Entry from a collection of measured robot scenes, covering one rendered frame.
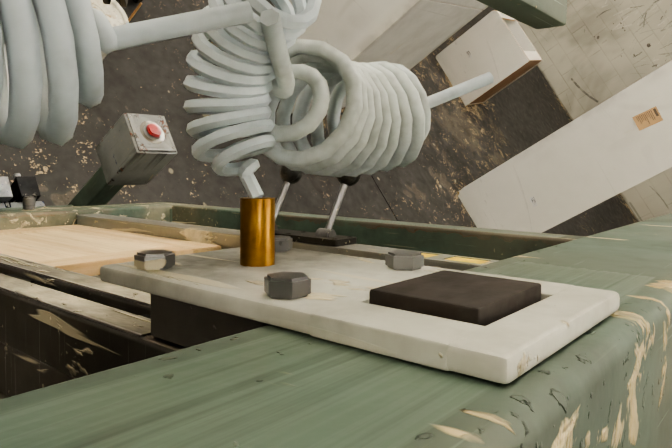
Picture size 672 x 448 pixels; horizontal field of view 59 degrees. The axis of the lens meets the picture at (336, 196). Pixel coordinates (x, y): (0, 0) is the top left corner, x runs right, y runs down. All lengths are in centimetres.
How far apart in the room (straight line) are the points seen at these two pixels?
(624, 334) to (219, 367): 13
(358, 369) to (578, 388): 6
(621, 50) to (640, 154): 455
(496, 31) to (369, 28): 267
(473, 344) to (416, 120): 19
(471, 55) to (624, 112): 197
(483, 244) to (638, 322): 74
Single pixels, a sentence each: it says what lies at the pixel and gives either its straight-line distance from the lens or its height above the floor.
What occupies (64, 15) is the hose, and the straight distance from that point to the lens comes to 18.
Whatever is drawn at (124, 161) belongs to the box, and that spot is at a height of 86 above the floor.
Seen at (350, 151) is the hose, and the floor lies 188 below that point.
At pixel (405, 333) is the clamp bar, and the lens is 16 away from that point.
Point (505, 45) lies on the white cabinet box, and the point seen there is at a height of 62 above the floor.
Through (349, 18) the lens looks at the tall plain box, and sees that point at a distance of 335.
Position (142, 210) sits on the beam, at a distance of 148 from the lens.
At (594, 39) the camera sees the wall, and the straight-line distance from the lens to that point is 886.
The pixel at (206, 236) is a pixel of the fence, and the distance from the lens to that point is 102.
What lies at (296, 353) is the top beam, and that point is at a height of 190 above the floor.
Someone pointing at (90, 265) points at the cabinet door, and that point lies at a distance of 87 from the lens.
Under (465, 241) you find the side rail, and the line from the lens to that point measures 98.
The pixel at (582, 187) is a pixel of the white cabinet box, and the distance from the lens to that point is 445.
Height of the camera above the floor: 203
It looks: 35 degrees down
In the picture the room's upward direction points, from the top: 54 degrees clockwise
